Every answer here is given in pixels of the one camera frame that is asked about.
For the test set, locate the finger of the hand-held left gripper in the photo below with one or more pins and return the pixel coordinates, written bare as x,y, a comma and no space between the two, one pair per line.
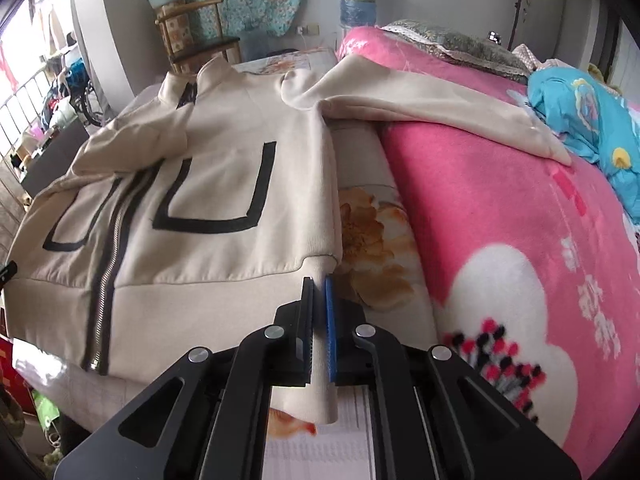
5,272

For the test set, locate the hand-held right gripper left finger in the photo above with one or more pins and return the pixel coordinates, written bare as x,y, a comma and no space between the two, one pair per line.
308,320

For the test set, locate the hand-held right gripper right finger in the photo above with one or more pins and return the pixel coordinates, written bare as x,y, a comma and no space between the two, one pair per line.
330,330

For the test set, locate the beige zip jacket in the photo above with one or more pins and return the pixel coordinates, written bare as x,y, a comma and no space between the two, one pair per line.
210,160

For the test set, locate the red paper bag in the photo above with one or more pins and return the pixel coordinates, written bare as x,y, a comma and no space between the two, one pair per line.
10,375

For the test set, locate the dark cabinet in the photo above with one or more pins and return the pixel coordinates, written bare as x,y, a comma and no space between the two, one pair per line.
55,155

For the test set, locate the metal window railing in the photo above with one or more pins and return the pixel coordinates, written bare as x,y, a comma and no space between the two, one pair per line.
31,91

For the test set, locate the pink floral blanket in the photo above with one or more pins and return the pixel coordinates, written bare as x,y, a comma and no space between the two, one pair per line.
475,200

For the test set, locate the wheelchair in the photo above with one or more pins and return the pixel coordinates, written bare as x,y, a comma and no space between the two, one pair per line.
80,80

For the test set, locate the pink hanging garment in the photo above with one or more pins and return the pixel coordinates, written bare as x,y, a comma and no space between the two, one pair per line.
6,65

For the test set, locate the white water dispenser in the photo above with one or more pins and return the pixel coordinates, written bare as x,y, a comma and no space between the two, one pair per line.
344,34

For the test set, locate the wooden chair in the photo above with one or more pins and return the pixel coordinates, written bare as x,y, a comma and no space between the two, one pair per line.
205,49

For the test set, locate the patterned carton stack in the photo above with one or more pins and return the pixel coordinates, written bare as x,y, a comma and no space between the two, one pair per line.
179,32

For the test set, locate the grey patterned pillow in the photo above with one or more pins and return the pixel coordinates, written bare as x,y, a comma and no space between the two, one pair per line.
465,45

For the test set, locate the blue water bottle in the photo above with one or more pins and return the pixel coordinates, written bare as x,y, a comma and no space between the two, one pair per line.
357,5

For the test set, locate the turquoise printed cloth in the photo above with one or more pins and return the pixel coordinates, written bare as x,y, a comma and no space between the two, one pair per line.
575,110

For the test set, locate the beige dotted cloth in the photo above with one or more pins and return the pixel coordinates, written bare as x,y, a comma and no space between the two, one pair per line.
532,57

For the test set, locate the white wardrobe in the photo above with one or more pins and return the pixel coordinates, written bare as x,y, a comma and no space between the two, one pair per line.
560,0

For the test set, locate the wall socket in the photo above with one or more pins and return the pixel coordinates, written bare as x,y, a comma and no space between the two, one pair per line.
311,30

